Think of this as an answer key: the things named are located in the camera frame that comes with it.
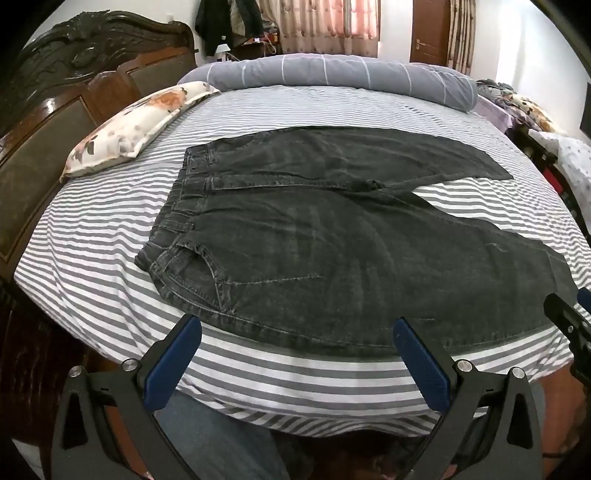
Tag dark grey denim pants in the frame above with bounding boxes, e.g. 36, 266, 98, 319
135, 127, 577, 358

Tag blue jeans operator leg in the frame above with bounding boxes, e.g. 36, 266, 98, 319
155, 391, 288, 480

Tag grey white striped bed sheet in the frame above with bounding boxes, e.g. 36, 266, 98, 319
15, 82, 590, 437

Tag white dotted cloth pile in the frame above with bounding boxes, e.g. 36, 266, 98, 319
529, 129, 591, 228

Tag floral white orange pillow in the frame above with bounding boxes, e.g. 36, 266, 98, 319
60, 81, 221, 182

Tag grey long bolster pillow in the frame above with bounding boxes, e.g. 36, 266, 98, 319
179, 53, 478, 112

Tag dark carved wooden headboard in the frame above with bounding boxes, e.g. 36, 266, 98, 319
1, 11, 195, 280

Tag brown striped side curtain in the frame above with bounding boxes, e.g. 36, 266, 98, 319
447, 0, 476, 75

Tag brown wooden door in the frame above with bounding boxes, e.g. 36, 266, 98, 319
410, 0, 451, 66

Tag dark clothes hanging on rack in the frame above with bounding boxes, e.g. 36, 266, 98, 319
194, 0, 263, 57

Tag pink patterned window curtain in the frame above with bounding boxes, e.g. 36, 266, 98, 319
259, 0, 380, 57

